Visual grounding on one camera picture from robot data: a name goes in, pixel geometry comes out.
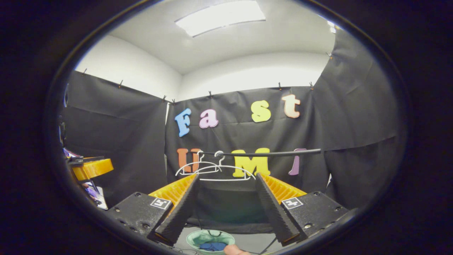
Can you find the light green laundry hamper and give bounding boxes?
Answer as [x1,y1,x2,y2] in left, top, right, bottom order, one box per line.
[186,229,236,254]

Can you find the white plastic hanger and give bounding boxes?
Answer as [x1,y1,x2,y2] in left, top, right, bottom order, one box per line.
[175,151,222,177]
[196,151,256,182]

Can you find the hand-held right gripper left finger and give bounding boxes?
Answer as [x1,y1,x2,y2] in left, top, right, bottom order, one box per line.
[106,173,201,247]

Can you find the black clothes rack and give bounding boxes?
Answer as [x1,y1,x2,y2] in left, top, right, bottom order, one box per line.
[200,148,322,255]

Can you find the black backdrop cloth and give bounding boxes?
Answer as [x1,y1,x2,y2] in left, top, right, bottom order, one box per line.
[62,27,404,234]

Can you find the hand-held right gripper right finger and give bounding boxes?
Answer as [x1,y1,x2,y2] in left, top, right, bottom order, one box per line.
[256,172,351,247]

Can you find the blue corduroy jacket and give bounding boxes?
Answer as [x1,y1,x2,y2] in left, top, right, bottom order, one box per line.
[199,242,227,252]

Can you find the ceiling light panel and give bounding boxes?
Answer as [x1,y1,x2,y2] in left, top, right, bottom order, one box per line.
[174,0,266,38]

